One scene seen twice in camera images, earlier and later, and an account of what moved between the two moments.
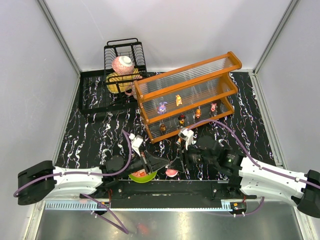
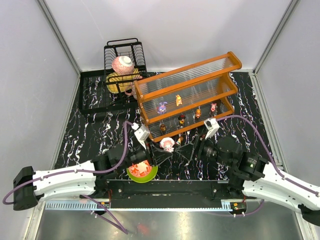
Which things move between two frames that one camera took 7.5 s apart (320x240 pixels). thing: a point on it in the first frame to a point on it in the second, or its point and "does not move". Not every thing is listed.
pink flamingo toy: (171, 172) to (167, 143)
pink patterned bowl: (123, 65) does not move
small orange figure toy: (178, 100) does not move
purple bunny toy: (162, 108) does not move
